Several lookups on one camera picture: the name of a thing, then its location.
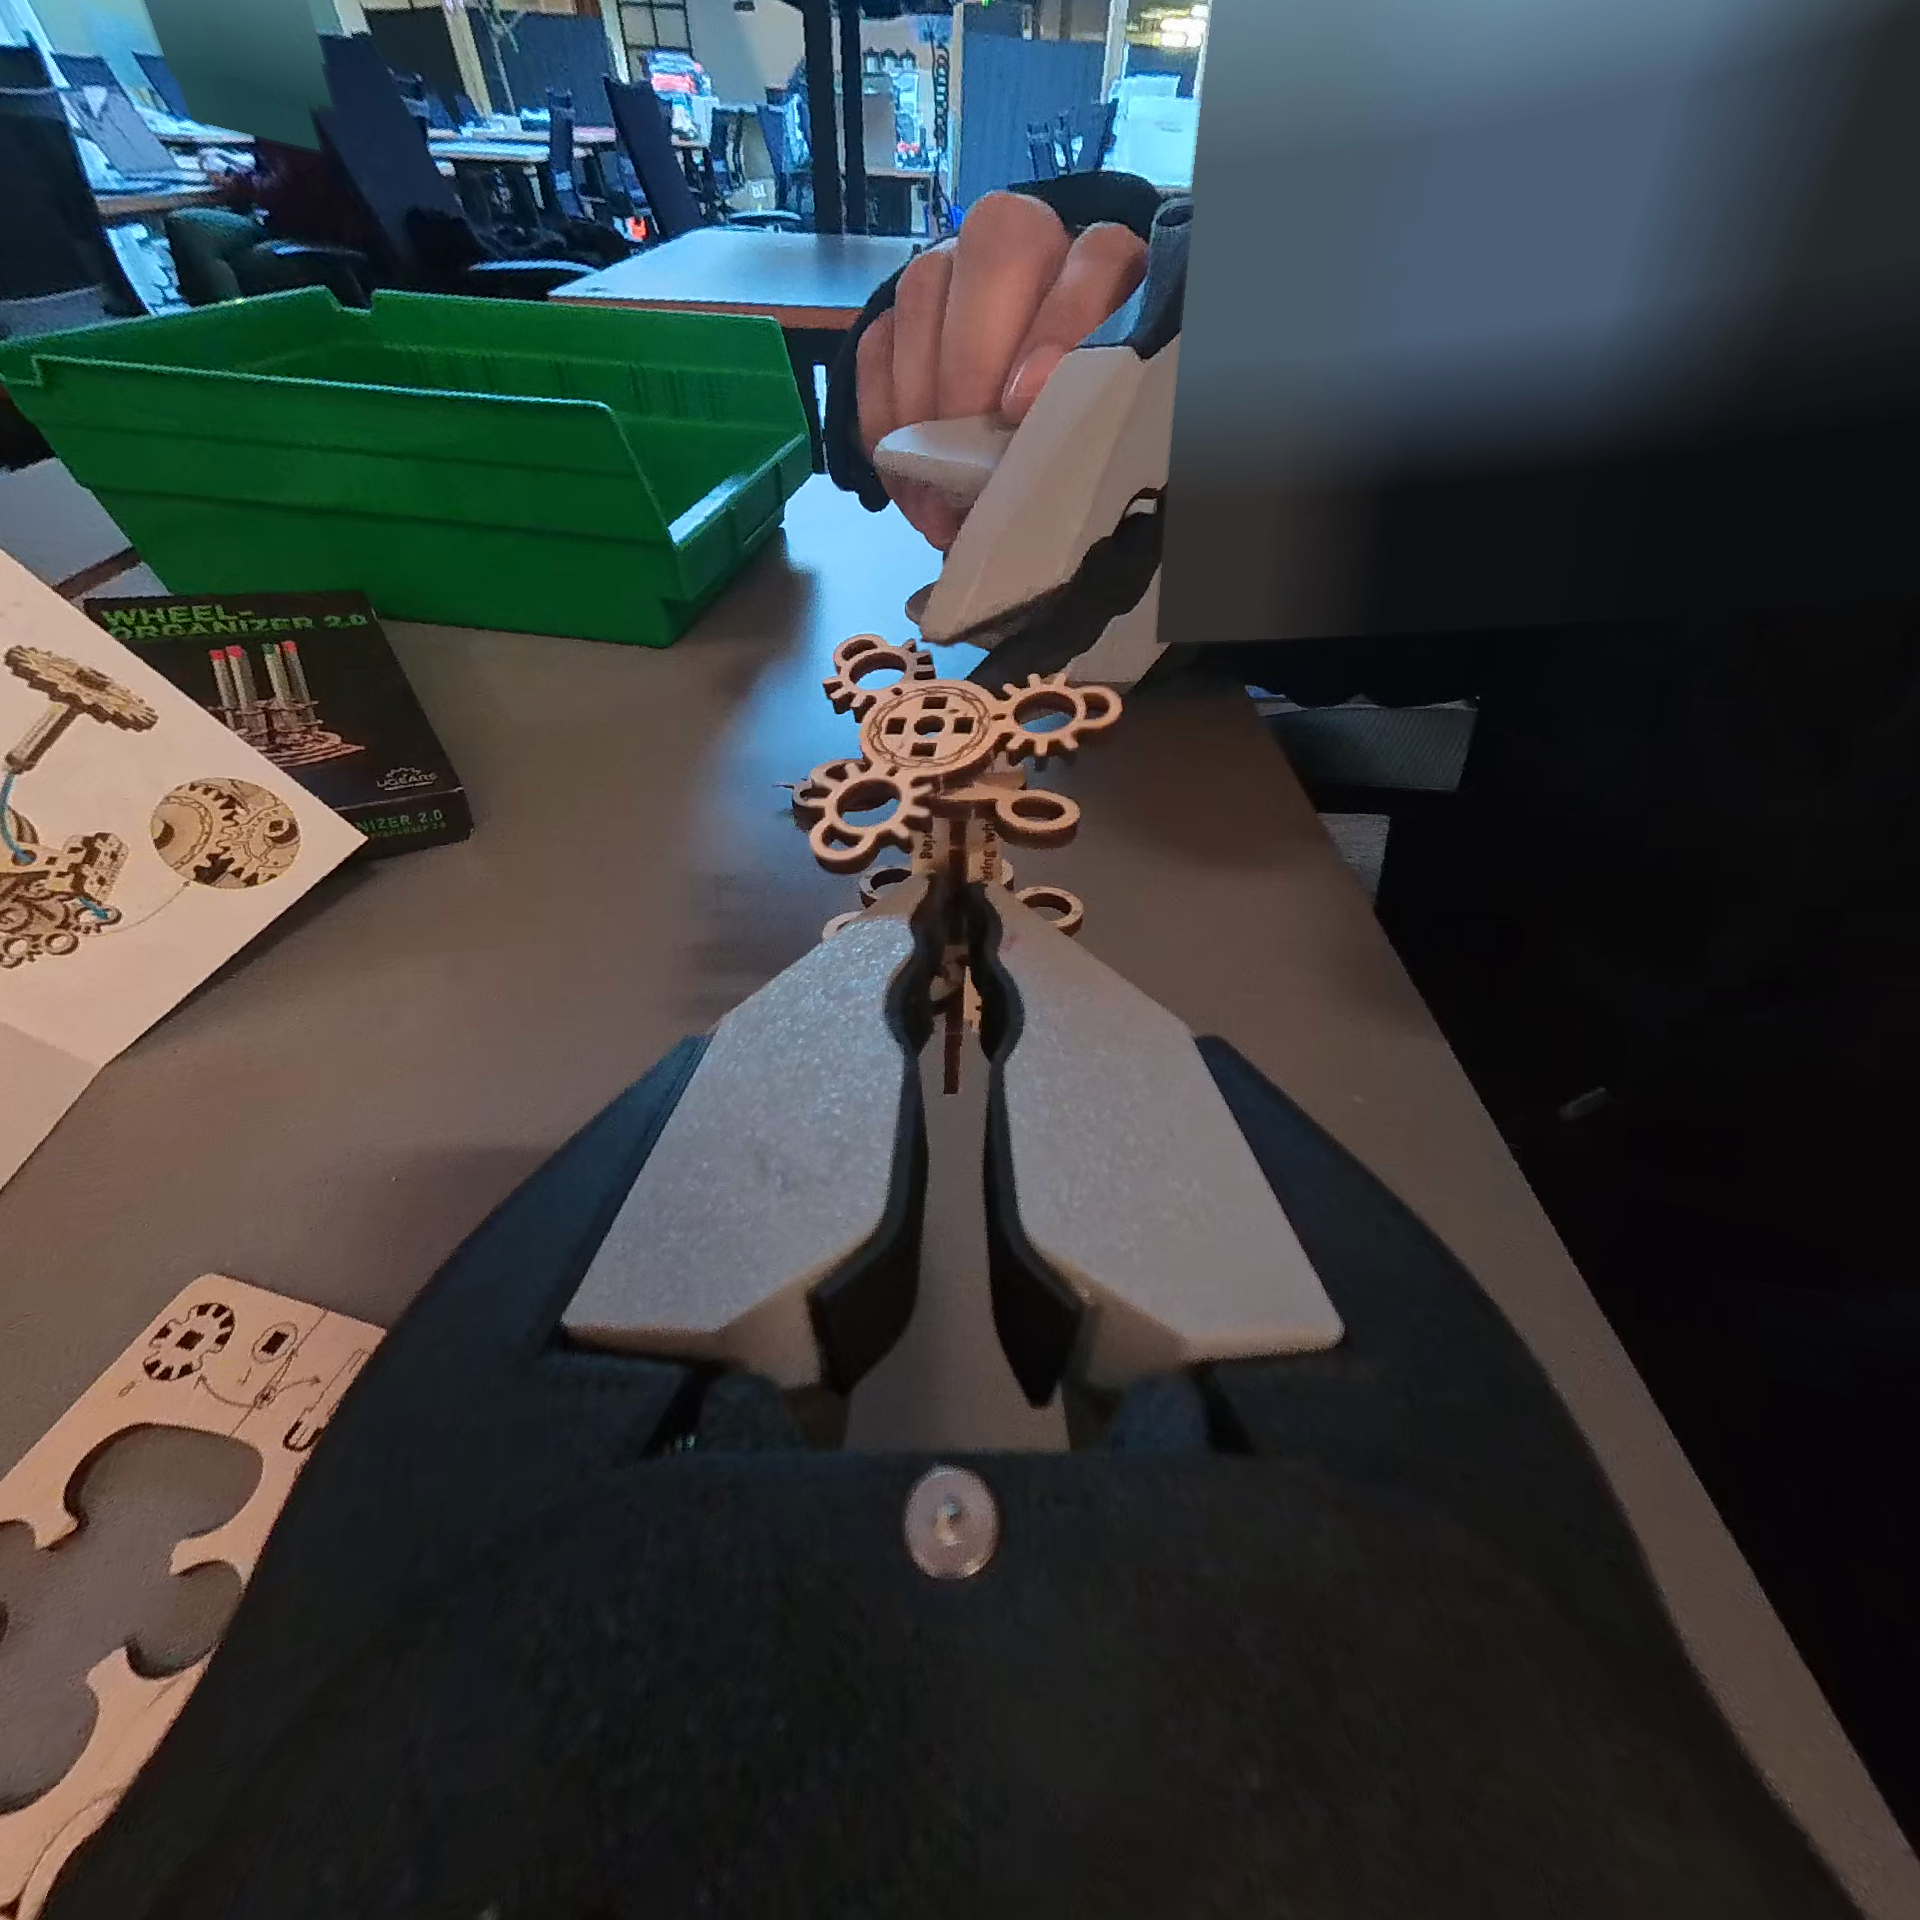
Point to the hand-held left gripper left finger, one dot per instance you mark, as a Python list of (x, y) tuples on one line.
[(735, 1184)]

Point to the grey office desk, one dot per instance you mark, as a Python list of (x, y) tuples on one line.
[(735, 270)]

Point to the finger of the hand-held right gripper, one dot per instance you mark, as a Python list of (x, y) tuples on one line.
[(1034, 495), (1119, 652)]

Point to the person's right hand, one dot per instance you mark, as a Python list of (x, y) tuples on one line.
[(975, 301)]

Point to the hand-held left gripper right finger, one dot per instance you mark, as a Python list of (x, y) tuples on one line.
[(1171, 1184)]

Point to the wooden gear model assembly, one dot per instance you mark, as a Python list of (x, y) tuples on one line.
[(922, 764)]

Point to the wooden laser-cut parts sheet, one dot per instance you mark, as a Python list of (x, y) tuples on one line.
[(322, 1334)]

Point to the folded assembly instruction booklet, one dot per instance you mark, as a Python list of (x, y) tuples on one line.
[(91, 960)]

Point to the green plastic bin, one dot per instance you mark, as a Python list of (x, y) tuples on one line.
[(374, 511)]

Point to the black model kit box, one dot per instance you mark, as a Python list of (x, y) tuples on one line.
[(391, 704)]

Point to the person's dark clothing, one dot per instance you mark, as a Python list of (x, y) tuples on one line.
[(1724, 1124)]

